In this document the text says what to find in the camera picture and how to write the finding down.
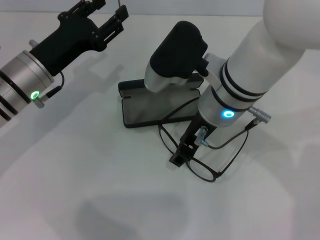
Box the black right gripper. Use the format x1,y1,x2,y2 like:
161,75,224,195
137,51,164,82
169,112,216,168

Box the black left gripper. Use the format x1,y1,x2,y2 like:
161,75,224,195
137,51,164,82
29,0,129,77

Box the black thin-frame glasses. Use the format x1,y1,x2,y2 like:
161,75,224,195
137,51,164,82
157,97,250,183

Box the black glasses case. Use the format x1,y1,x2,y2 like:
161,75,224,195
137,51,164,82
117,74,205,130

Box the clear cable plug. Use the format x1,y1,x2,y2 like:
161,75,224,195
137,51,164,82
196,126,210,146

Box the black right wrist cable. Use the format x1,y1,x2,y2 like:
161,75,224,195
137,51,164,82
207,121,255,150

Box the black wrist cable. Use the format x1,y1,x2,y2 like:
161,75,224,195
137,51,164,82
44,71,65,100
207,121,255,150

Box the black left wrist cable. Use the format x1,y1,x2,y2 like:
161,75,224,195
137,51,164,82
44,71,65,100

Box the black covered right wrist camera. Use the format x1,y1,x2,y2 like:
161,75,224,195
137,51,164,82
144,20,210,94

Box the silver right cable socket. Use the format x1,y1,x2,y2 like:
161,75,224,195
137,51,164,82
249,106,273,123

